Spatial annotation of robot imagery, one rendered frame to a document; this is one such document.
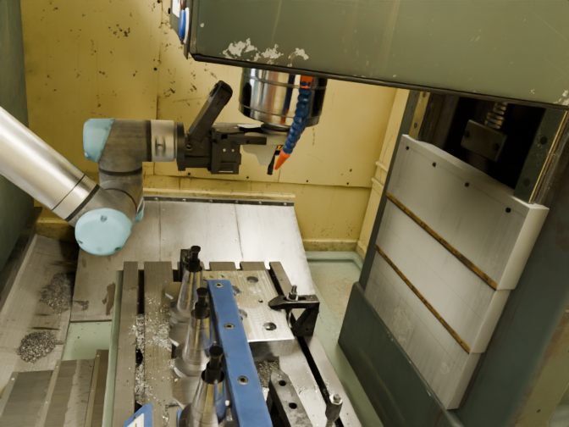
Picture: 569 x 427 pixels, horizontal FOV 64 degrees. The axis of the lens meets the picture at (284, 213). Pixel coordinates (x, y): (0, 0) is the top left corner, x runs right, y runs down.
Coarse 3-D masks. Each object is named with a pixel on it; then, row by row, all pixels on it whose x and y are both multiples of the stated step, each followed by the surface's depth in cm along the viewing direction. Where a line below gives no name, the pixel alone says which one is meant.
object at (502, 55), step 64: (192, 0) 46; (256, 0) 47; (320, 0) 49; (384, 0) 50; (448, 0) 52; (512, 0) 54; (256, 64) 50; (320, 64) 52; (384, 64) 54; (448, 64) 56; (512, 64) 58
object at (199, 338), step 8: (192, 312) 59; (208, 312) 59; (192, 320) 58; (200, 320) 58; (208, 320) 59; (192, 328) 58; (200, 328) 58; (208, 328) 59; (192, 336) 59; (200, 336) 59; (208, 336) 59; (184, 344) 60; (192, 344) 59; (200, 344) 59; (208, 344) 60; (184, 352) 60; (192, 352) 59; (200, 352) 59; (184, 360) 60; (192, 360) 60; (200, 360) 60; (208, 360) 60
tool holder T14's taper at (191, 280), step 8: (184, 272) 68; (192, 272) 67; (200, 272) 68; (184, 280) 68; (192, 280) 68; (200, 280) 69; (184, 288) 68; (192, 288) 68; (184, 296) 69; (192, 296) 69; (176, 304) 70; (184, 304) 69; (192, 304) 69; (184, 312) 69
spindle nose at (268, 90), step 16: (240, 80) 82; (256, 80) 78; (272, 80) 77; (288, 80) 76; (320, 80) 79; (240, 96) 82; (256, 96) 79; (272, 96) 78; (288, 96) 77; (320, 96) 81; (240, 112) 83; (256, 112) 80; (272, 112) 79; (288, 112) 79; (320, 112) 83
